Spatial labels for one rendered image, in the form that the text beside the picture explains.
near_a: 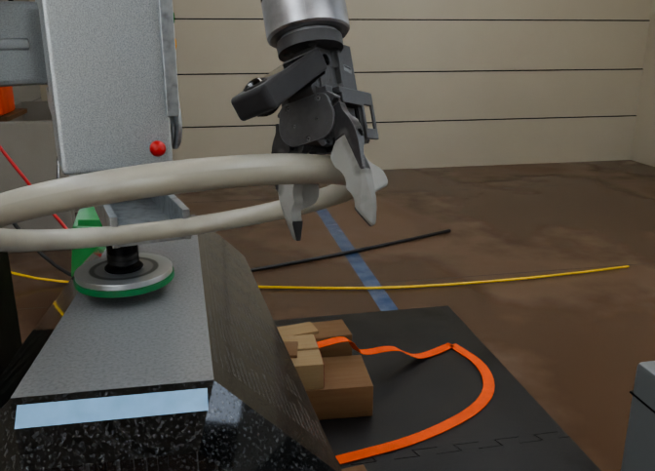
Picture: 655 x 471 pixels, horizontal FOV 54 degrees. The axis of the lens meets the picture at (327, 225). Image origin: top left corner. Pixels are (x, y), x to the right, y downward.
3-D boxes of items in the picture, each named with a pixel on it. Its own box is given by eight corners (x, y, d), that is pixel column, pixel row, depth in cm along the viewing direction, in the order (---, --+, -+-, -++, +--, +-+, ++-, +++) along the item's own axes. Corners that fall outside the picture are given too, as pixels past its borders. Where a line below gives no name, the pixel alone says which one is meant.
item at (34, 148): (-22, 261, 401) (-46, 124, 376) (29, 208, 523) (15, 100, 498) (82, 255, 412) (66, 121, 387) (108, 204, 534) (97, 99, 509)
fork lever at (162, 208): (63, 176, 157) (60, 155, 156) (143, 169, 165) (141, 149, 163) (88, 252, 96) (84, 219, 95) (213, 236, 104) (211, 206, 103)
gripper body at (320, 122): (382, 144, 70) (364, 37, 70) (336, 139, 63) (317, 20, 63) (327, 160, 74) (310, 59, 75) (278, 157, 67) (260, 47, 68)
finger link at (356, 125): (381, 159, 63) (340, 89, 65) (372, 159, 61) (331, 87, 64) (348, 186, 65) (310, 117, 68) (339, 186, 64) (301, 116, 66)
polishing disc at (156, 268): (167, 288, 137) (166, 283, 137) (63, 293, 135) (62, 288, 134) (176, 255, 157) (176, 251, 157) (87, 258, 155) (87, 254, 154)
